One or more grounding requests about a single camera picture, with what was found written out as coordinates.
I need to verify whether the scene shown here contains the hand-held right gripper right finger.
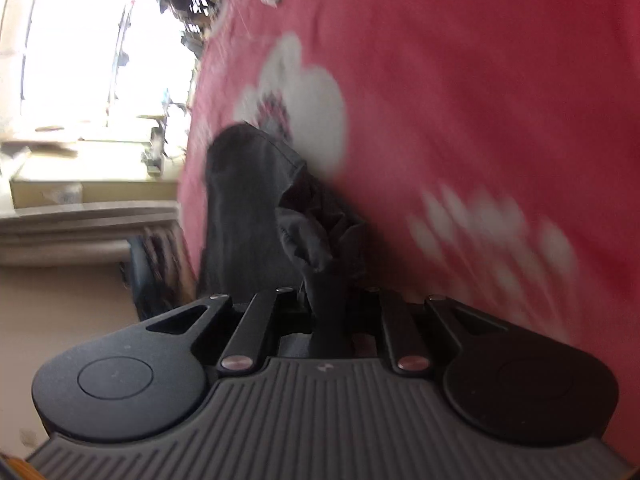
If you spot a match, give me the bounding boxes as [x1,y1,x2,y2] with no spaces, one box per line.
[364,286,512,377]

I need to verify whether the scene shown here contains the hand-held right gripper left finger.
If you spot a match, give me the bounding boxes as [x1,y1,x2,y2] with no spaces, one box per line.
[145,286,297,375]

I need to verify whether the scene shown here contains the dark grey shorts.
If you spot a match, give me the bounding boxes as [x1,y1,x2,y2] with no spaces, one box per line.
[196,122,372,358]

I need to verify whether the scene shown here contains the dark striped cloth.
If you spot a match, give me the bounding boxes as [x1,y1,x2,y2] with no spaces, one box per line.
[125,227,198,322]

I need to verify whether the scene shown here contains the cardboard box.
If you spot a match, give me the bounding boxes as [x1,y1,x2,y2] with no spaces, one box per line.
[7,150,182,211]

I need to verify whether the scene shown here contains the red floral blanket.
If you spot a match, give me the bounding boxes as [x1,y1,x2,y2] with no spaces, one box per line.
[177,0,640,391]

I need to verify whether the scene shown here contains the bright window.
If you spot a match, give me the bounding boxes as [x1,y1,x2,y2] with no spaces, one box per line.
[17,0,198,131]

